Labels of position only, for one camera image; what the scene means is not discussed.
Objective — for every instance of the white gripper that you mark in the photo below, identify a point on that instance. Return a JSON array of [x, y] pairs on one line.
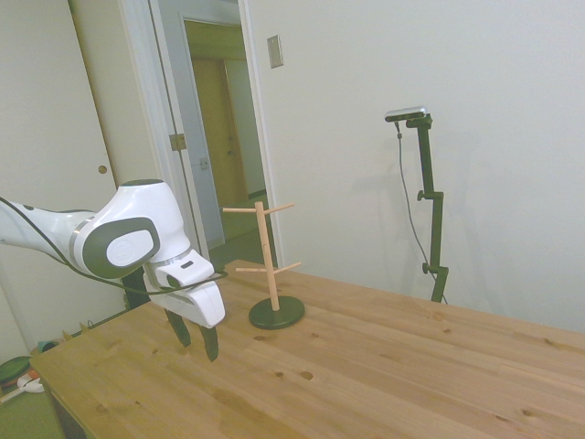
[[201, 304]]

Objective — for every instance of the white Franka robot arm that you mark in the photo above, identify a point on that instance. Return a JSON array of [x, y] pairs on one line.
[[137, 206]]

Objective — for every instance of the wooden mug tree black base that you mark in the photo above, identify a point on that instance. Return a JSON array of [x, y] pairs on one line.
[[268, 256]]

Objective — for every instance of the brown cardboard box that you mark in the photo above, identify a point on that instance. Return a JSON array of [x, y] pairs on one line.
[[75, 330]]

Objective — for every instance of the white and orange floor object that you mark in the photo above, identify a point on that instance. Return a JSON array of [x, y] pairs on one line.
[[32, 386]]

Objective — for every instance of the metal door latch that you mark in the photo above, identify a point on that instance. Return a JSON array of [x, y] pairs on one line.
[[203, 163]]

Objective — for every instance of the green round bowl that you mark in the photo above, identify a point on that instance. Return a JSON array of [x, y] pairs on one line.
[[13, 371]]

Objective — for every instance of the brass door hinge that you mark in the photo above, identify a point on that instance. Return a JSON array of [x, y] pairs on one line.
[[178, 142]]

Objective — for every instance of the brown wooden hallway door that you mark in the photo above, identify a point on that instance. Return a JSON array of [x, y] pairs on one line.
[[215, 137]]

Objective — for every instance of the white open door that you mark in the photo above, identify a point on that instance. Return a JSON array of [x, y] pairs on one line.
[[183, 91]]

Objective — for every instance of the black jointed camera stand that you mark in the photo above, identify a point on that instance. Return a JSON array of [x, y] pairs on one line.
[[432, 215]]

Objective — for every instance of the metal wall switch plate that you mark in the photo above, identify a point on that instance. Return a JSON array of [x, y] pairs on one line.
[[275, 52]]

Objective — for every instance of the grey camera on stand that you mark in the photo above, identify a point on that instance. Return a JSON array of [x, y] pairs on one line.
[[407, 114]]

